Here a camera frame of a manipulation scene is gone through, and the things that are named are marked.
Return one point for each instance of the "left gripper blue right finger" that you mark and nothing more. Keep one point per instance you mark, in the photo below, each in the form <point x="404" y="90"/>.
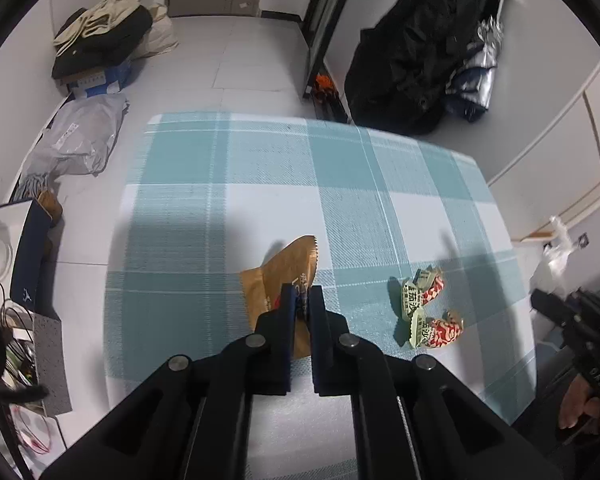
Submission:
<point x="324" y="374"/>

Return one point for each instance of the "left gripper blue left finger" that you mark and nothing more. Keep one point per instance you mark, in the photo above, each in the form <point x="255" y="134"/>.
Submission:
<point x="282" y="338"/>

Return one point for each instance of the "white tissue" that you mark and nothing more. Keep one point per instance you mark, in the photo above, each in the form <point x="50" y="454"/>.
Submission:
<point x="549" y="275"/>

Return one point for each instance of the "brown foil wrapper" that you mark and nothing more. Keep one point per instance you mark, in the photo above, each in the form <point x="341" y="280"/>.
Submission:
<point x="295" y="264"/>

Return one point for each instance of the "person's right hand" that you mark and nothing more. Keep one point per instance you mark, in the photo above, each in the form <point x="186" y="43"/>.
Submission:
<point x="577" y="401"/>

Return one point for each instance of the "red patterned candy wrapper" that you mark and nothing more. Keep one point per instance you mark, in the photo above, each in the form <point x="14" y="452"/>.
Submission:
<point x="434" y="332"/>

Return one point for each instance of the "red checkered candy wrapper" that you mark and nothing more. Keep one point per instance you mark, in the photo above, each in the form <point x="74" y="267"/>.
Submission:
<point x="426" y="285"/>

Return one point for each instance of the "teal plaid tablecloth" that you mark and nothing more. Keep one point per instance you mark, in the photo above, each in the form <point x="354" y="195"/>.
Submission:
<point x="219" y="210"/>

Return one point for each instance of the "grey perforated panel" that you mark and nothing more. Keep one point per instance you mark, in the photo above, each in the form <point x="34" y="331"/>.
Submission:
<point x="50" y="364"/>

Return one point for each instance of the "black hanging coat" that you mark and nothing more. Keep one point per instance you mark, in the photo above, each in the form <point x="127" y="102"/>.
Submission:
<point x="398" y="76"/>

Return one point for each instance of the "silver folded umbrella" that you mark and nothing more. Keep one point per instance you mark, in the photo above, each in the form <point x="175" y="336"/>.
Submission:
<point x="469" y="91"/>

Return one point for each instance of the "grey plastic mailer bag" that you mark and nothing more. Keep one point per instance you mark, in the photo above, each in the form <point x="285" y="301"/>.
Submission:
<point x="80" y="139"/>

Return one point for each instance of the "blue cardboard box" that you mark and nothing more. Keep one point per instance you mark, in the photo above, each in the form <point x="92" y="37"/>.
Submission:
<point x="99" y="80"/>

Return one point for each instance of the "cream tote bag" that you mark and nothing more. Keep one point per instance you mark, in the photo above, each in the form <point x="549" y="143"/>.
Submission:
<point x="160" y="38"/>

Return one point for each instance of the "pile of clothes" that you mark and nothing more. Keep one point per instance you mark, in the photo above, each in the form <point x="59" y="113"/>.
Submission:
<point x="102" y="36"/>

